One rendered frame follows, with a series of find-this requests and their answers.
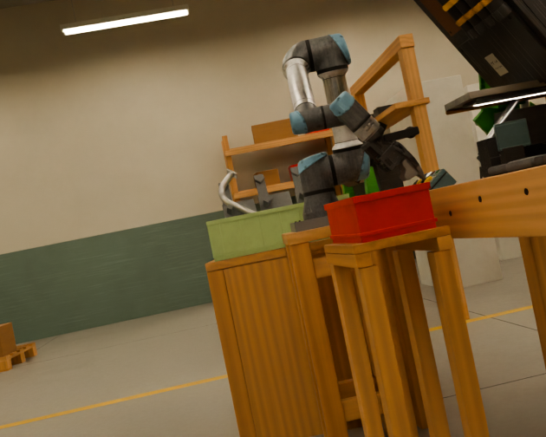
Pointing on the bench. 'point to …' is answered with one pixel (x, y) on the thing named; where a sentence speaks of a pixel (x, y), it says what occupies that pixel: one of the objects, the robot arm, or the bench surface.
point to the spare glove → (527, 163)
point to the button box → (440, 179)
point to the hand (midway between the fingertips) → (422, 174)
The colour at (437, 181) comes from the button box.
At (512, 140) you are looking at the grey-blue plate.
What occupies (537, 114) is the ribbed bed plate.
